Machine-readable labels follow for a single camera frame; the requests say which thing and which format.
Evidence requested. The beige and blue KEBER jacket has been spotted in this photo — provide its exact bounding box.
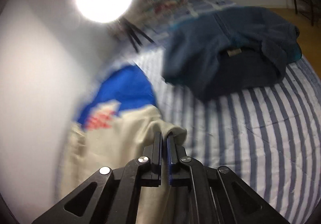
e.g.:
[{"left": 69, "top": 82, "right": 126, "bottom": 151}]
[{"left": 56, "top": 64, "right": 188, "bottom": 224}]

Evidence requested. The black clothes rack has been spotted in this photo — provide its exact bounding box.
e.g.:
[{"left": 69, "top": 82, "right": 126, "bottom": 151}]
[{"left": 293, "top": 0, "right": 315, "bottom": 27}]

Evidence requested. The striped blue white bed quilt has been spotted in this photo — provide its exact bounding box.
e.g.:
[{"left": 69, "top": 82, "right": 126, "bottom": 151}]
[{"left": 135, "top": 49, "right": 320, "bottom": 223}]

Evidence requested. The dark blue fleece garment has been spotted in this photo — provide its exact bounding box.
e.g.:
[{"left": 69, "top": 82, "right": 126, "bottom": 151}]
[{"left": 162, "top": 6, "right": 302, "bottom": 102}]

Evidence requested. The blue checkered bed sheet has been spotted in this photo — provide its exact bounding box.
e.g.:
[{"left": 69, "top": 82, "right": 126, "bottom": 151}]
[{"left": 146, "top": 0, "right": 237, "bottom": 36}]

